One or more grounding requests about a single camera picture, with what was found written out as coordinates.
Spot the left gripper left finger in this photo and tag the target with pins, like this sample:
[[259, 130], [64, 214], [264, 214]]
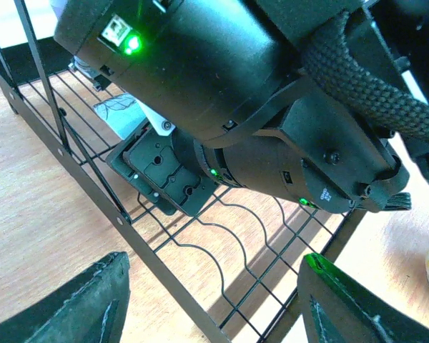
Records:
[[91, 307]]

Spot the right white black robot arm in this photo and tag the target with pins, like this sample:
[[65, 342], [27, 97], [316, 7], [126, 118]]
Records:
[[294, 99]]

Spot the celadon green bowl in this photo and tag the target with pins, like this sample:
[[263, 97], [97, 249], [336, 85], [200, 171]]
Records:
[[121, 113]]

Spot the black wire dish rack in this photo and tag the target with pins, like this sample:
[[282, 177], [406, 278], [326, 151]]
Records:
[[238, 258]]

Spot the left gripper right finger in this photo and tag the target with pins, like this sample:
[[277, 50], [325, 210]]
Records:
[[336, 308]]

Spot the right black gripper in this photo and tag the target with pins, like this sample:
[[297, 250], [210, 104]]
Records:
[[164, 169]]

